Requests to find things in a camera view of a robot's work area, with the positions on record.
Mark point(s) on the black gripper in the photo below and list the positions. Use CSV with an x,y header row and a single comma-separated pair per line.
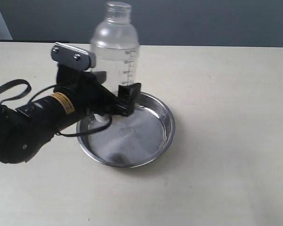
x,y
85,91

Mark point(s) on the clear plastic shaker bottle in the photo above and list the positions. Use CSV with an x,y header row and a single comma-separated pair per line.
x,y
116,46

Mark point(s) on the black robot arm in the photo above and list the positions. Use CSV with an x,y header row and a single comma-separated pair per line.
x,y
25,130

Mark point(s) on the round stainless steel plate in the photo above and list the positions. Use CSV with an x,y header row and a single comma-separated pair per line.
x,y
136,140

